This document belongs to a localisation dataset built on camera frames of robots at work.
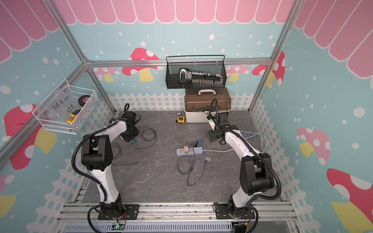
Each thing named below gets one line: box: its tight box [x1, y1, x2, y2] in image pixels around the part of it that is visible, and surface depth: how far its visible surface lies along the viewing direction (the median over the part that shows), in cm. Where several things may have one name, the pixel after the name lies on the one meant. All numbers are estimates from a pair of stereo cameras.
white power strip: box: [176, 146, 204, 157], surface depth 96 cm
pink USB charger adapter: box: [183, 144, 189, 154], surface depth 92 cm
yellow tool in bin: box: [66, 113, 76, 124], surface depth 64 cm
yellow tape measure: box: [177, 116, 186, 124], surface depth 114 cm
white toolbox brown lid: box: [184, 87, 232, 123], surface depth 105 cm
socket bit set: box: [178, 68, 223, 86], surface depth 91 cm
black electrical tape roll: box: [78, 94, 91, 107], surface depth 81 cm
